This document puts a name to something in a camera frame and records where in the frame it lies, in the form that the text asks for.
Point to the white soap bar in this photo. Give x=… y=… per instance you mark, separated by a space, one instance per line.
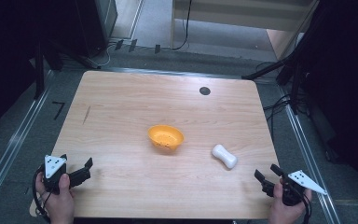
x=224 y=156

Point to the person's right hand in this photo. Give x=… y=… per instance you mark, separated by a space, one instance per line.
x=284 y=211

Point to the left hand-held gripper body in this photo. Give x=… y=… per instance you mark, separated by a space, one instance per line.
x=54 y=165

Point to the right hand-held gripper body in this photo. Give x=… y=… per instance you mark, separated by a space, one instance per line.
x=295 y=186

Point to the dark curtain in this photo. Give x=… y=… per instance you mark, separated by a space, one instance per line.
x=348 y=87
x=6 y=62

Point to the orange oval soap dish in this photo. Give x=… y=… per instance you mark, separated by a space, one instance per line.
x=166 y=137

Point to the metal floor rail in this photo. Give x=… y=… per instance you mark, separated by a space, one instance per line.
x=307 y=149
x=12 y=146

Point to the white shelf unit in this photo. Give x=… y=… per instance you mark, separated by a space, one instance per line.
x=230 y=18

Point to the black tape strip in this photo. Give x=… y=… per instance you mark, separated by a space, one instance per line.
x=119 y=44
x=132 y=45

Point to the black metal stand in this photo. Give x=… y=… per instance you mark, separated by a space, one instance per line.
x=293 y=84
x=39 y=71

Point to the black cabinet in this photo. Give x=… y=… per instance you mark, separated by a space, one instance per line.
x=96 y=25

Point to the dark round table grommet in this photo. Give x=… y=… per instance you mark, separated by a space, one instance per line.
x=204 y=90

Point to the person's left hand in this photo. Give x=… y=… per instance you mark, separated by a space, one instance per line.
x=59 y=202

